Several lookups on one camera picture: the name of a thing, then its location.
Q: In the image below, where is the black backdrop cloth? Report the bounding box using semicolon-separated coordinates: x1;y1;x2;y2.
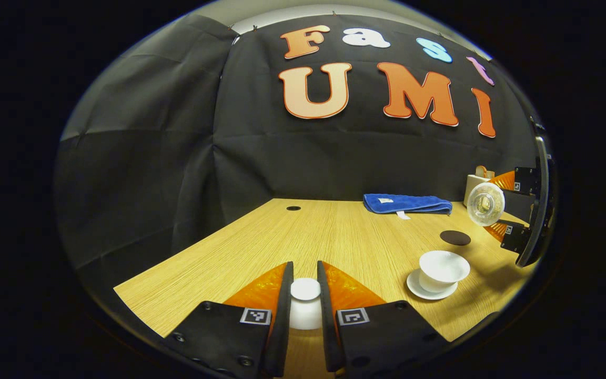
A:
53;13;543;274

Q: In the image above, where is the white teacup lid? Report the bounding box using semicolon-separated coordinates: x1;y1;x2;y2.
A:
288;277;324;331

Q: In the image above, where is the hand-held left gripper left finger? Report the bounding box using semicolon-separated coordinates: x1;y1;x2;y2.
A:
165;262;294;377

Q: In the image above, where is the blue towel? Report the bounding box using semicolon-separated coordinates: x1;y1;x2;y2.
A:
363;193;453;220

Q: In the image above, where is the white porcelain teacup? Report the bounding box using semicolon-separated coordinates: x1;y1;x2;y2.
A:
419;251;471;293

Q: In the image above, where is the cream toaster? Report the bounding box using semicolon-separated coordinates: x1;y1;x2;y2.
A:
463;174;493;207

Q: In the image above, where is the white saucer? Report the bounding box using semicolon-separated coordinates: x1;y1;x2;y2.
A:
407;270;459;301

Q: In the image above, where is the dark brown round coaster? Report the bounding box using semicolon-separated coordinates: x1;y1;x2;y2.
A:
440;230;472;246

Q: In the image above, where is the clear plastic water bottle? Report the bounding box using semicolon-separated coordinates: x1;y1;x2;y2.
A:
466;182;506;227

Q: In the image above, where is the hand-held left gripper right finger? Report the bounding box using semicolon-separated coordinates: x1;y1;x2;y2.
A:
317;261;451;373

